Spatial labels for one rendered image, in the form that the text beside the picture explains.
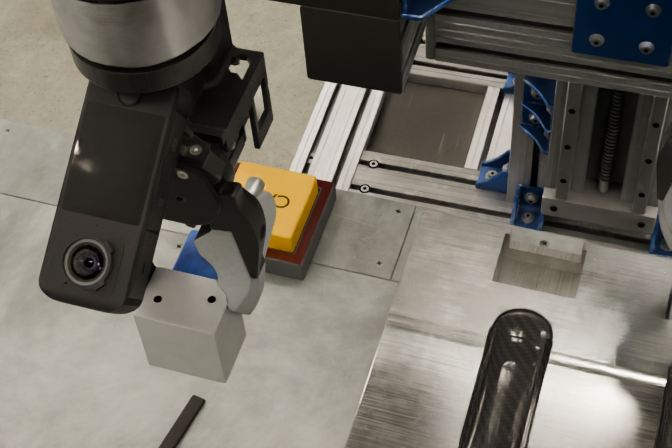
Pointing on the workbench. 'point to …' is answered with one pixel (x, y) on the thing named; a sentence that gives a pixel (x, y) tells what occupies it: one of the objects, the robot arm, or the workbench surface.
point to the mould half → (566, 421)
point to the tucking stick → (182, 422)
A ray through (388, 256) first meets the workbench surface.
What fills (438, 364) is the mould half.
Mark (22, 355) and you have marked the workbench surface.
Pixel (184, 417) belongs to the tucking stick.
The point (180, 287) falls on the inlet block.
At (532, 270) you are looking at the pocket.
